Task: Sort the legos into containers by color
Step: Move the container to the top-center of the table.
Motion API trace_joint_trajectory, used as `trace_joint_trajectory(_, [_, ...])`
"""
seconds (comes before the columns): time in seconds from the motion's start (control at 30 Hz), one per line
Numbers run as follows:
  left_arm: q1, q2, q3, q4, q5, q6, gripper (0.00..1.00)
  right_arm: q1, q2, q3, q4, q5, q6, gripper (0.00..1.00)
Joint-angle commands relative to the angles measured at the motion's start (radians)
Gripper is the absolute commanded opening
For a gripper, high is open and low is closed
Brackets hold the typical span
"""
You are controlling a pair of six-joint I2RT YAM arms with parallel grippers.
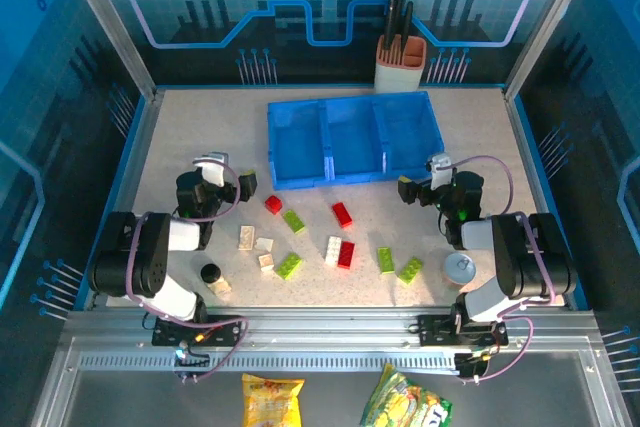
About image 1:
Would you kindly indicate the long green lego brick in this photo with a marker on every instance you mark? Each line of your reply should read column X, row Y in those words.
column 294, row 221
column 385, row 260
column 410, row 270
column 288, row 266

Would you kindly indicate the long white lego brick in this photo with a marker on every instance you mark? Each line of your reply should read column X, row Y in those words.
column 247, row 238
column 333, row 250

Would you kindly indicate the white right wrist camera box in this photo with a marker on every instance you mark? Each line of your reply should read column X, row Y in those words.
column 440, row 169

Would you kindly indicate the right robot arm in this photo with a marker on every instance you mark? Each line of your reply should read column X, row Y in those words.
column 535, row 262

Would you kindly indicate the yellow snack bag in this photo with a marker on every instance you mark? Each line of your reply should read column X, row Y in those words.
column 272, row 399

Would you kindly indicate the white orange knife holder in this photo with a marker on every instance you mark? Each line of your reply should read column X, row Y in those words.
column 397, row 74

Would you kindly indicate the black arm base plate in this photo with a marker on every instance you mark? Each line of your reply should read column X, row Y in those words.
column 165, row 336
column 430, row 331

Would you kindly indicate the green snack bag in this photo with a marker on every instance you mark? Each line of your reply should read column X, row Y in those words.
column 402, row 402

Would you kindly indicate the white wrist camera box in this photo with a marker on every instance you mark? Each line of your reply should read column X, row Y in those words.
column 212, row 169
column 440, row 169

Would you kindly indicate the long red lego brick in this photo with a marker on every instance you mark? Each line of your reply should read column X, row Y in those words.
column 342, row 214
column 346, row 254

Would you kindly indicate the aluminium frame post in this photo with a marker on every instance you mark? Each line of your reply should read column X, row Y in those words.
column 547, row 22
column 112, row 22

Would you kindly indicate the small white lego brick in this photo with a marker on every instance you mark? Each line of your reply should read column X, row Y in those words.
column 264, row 244
column 266, row 262

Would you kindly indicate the small square red lego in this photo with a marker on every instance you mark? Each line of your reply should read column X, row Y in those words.
column 273, row 204

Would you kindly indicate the aluminium rail beam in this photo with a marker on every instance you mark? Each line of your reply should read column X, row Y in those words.
column 325, row 327

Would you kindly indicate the glass jar black lid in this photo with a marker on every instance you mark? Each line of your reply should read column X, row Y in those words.
column 212, row 273

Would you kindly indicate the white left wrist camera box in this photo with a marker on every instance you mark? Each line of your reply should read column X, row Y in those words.
column 212, row 169

